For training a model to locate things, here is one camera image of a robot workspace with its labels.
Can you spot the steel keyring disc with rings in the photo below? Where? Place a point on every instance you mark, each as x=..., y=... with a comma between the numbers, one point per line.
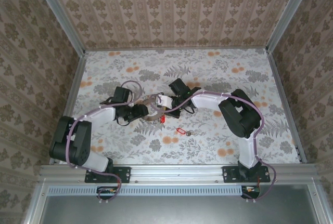
x=152, y=117

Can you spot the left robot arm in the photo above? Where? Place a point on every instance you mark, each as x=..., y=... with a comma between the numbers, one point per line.
x=78, y=143

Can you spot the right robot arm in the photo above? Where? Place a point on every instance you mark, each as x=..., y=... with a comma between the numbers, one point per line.
x=239, y=115

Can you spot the grey metal panel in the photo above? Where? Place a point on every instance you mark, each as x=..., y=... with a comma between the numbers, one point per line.
x=169, y=211

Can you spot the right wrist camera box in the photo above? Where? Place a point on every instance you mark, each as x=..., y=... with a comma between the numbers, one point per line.
x=165, y=102

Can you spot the aluminium table end rail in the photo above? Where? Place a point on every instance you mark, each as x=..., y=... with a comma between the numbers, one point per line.
x=177, y=49

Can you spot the aluminium table side rail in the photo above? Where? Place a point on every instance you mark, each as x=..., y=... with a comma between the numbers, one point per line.
x=283, y=91
x=74, y=96

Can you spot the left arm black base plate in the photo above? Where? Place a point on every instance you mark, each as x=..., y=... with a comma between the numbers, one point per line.
x=122, y=174

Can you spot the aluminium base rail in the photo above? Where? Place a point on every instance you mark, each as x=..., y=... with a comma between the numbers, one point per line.
x=177, y=173

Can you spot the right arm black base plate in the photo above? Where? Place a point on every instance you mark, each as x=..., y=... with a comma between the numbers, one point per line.
x=230, y=174

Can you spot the aluminium frame post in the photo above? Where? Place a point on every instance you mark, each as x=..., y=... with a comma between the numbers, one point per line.
x=291, y=13
x=58, y=16

